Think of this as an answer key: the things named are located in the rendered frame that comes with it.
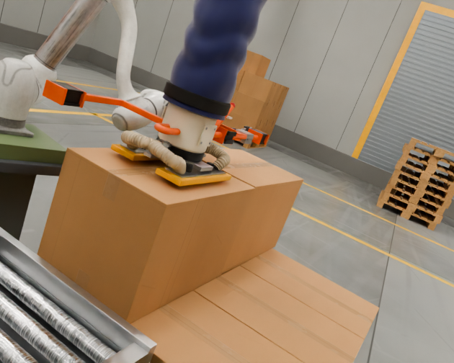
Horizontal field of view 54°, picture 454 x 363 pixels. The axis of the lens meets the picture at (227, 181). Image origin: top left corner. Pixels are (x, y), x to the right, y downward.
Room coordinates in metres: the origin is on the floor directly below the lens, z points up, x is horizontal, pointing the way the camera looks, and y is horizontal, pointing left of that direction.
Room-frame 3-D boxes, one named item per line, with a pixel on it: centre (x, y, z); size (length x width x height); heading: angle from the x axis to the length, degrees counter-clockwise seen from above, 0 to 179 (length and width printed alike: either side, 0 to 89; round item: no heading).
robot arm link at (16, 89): (1.70, 0.92, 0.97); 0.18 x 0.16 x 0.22; 12
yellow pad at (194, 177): (1.44, 0.10, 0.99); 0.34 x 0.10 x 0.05; 156
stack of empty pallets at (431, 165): (8.07, -3.29, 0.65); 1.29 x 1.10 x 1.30; 161
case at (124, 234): (1.48, 0.19, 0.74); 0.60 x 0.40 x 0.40; 156
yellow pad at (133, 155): (1.51, 0.28, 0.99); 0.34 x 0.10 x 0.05; 156
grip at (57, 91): (1.30, 0.55, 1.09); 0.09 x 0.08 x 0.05; 66
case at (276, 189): (2.05, -0.06, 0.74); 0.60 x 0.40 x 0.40; 155
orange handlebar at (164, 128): (1.70, 0.22, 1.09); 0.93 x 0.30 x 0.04; 156
